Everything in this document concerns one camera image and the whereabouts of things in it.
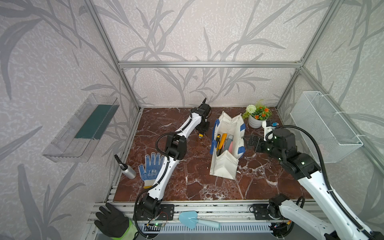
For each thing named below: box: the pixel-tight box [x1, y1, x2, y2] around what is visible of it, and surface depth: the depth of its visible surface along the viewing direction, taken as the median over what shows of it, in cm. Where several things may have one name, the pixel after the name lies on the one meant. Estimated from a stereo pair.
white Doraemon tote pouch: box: [209, 111, 246, 181], surface depth 86 cm
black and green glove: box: [94, 203, 138, 240], surface depth 72 cm
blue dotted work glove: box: [138, 152, 165, 189], surface depth 89 cm
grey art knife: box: [224, 134, 234, 152], surface depth 98 cm
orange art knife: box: [218, 133, 228, 150], surface depth 101 cm
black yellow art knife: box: [216, 133, 221, 148], surface depth 101 cm
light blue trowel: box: [179, 210, 220, 229], surface depth 72 cm
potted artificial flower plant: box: [242, 99, 273, 129], surface depth 101 cm
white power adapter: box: [262, 120, 276, 142], surface depth 63 cm
